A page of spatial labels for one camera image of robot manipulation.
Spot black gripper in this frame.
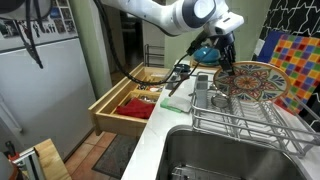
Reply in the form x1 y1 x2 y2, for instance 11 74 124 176
215 31 238 76

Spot colourful patterned ceramic plate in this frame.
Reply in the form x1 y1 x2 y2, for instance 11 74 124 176
213 60 292 103

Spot wooden trivet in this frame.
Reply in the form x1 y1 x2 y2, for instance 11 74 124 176
189 59 224 70

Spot small metal strainer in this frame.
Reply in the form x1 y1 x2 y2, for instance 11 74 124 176
210 92 232 110

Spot grey cutlery caddy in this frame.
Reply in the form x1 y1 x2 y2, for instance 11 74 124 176
194 73 210 110

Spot blue cutting board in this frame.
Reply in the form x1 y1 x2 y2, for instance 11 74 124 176
256 30 288 64

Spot small black pan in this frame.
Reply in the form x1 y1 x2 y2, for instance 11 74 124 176
173 63 192 75

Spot black utensils on counter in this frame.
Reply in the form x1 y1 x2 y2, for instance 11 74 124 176
168 73 191 98

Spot grey metal utensil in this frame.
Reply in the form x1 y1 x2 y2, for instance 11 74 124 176
165 74 180 91

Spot green white sponge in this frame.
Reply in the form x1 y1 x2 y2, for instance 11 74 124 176
159 96 193 114

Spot black drawer utensils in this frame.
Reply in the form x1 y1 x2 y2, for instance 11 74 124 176
136 79 153 91

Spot metal drawer cutlery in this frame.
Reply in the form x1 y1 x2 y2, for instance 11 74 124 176
138 94 160 103

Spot stainless steel sink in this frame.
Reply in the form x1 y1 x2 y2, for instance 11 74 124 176
156 124 309 180

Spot red cloth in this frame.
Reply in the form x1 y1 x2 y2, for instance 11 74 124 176
115 97 156 120

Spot wooden cutlery drawer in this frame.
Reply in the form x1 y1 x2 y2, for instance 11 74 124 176
88 62 171 139

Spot dark floor mat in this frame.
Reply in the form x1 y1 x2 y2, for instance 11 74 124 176
91 133 140 180

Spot white refrigerator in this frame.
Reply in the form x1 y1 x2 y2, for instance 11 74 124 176
0 0 98 162

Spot red black clamp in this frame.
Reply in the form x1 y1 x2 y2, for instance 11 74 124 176
4 140 20 162

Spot teal kettle black handle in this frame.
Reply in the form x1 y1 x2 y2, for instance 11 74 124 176
192 45 222 65

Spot white wall outlet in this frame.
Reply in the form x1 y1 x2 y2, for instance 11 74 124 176
253 38 266 56

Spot metal wire dish rack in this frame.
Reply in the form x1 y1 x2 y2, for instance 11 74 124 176
189 71 320 158

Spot black wire shelf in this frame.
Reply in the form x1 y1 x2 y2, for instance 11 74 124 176
143 43 166 69

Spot metal bracket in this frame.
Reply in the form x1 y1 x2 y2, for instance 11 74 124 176
11 146 46 180

